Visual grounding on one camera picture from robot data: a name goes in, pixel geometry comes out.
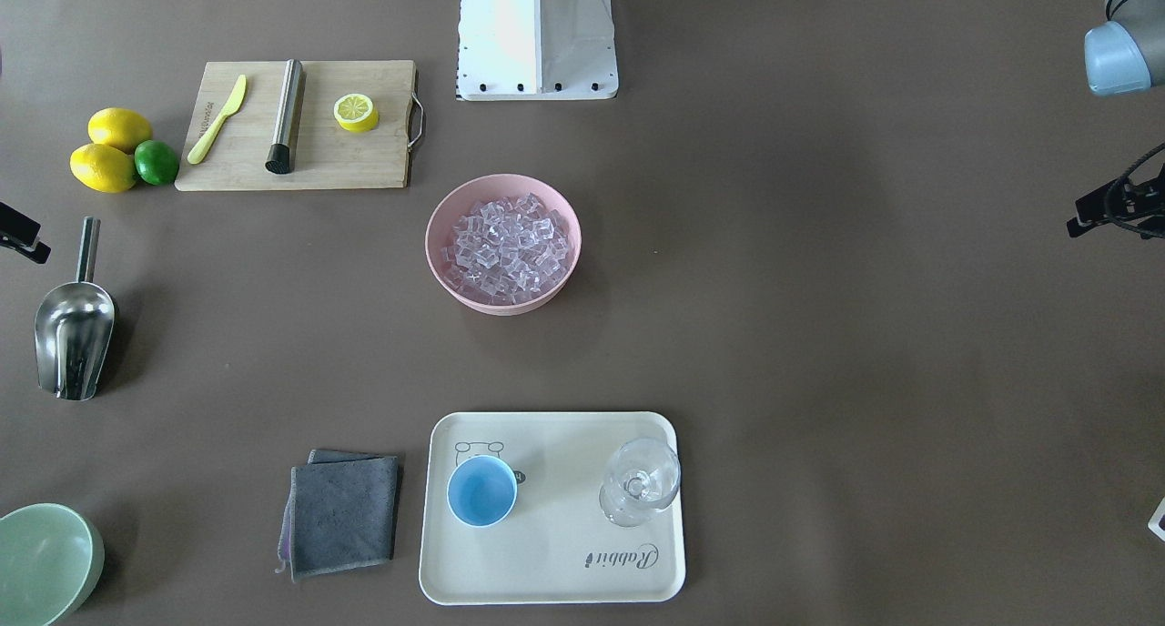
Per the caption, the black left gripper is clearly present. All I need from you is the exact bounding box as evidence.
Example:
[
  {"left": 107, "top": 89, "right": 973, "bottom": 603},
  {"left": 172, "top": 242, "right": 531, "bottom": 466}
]
[{"left": 1067, "top": 174, "right": 1164, "bottom": 239}]

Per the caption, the cream rabbit tray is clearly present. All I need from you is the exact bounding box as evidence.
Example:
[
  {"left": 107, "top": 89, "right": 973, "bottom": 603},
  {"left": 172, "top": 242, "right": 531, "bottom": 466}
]
[{"left": 419, "top": 412, "right": 686, "bottom": 605}]

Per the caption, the wooden cutting board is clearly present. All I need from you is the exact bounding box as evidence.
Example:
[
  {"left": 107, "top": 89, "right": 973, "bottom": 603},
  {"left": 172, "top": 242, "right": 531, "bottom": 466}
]
[{"left": 175, "top": 59, "right": 423, "bottom": 192}]

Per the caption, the pile of clear ice cubes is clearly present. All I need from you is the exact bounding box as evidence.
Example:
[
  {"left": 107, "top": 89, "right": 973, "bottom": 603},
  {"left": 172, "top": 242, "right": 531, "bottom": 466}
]
[{"left": 437, "top": 194, "right": 576, "bottom": 307}]

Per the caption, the lower whole lemon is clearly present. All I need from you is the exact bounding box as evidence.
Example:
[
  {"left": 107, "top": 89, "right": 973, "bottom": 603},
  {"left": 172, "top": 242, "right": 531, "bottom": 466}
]
[{"left": 69, "top": 145, "right": 137, "bottom": 192}]

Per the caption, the half lemon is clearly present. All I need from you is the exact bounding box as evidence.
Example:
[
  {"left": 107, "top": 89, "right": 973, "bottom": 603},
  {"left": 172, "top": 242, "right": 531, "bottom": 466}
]
[{"left": 333, "top": 94, "right": 380, "bottom": 133}]

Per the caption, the metal ice scoop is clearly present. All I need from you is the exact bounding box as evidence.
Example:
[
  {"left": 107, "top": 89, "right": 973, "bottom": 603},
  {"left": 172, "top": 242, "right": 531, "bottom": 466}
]
[{"left": 34, "top": 217, "right": 117, "bottom": 401}]

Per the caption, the whole lemon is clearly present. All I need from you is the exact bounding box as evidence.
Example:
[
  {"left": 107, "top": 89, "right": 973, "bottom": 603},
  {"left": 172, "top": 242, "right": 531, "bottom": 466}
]
[
  {"left": 69, "top": 145, "right": 137, "bottom": 192},
  {"left": 86, "top": 107, "right": 153, "bottom": 155}
]

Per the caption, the grey folded cloth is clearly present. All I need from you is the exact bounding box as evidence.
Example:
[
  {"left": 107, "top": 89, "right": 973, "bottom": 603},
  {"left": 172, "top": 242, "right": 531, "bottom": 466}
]
[{"left": 276, "top": 449, "right": 402, "bottom": 583}]

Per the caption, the yellow plastic knife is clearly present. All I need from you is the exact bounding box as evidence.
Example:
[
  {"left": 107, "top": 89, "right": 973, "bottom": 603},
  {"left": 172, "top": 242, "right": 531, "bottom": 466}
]
[{"left": 188, "top": 75, "right": 248, "bottom": 166}]

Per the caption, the green lime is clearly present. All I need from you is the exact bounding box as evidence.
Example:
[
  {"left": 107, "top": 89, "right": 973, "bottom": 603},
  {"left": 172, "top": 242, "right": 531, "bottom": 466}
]
[{"left": 133, "top": 138, "right": 181, "bottom": 187}]

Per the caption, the clear wine glass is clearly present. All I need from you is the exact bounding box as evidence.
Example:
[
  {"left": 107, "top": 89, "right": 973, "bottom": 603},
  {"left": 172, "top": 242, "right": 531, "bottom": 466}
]
[{"left": 599, "top": 437, "right": 682, "bottom": 528}]

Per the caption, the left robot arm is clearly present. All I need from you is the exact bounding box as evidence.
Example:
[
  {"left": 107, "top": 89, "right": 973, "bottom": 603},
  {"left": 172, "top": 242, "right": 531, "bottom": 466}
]
[{"left": 1066, "top": 0, "right": 1164, "bottom": 240}]

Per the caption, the upper whole lemon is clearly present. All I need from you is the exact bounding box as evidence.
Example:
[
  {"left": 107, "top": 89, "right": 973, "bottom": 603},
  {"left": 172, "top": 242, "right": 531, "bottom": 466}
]
[{"left": 86, "top": 107, "right": 153, "bottom": 155}]

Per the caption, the pink bowl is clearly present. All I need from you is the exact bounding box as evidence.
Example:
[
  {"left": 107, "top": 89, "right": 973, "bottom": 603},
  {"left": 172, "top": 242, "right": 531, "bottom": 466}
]
[{"left": 426, "top": 174, "right": 583, "bottom": 316}]

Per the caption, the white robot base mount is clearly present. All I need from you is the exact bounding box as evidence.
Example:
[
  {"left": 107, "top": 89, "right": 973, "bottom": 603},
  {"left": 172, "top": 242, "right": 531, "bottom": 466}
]
[{"left": 456, "top": 0, "right": 620, "bottom": 101}]

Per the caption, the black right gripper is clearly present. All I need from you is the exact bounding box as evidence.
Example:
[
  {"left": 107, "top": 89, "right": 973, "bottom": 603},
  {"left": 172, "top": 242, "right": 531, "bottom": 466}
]
[{"left": 0, "top": 202, "right": 51, "bottom": 263}]

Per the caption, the green bowl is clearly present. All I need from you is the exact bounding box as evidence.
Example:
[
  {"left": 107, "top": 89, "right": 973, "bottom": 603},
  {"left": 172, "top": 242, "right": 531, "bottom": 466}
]
[{"left": 1, "top": 502, "right": 106, "bottom": 625}]

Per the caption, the steel muddler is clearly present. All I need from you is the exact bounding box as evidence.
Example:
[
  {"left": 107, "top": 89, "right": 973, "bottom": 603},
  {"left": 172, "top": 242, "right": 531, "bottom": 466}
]
[{"left": 264, "top": 59, "right": 303, "bottom": 175}]

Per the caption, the light blue cup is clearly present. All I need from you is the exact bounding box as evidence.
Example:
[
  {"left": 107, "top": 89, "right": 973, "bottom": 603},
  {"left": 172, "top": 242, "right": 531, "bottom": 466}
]
[{"left": 446, "top": 456, "right": 518, "bottom": 528}]

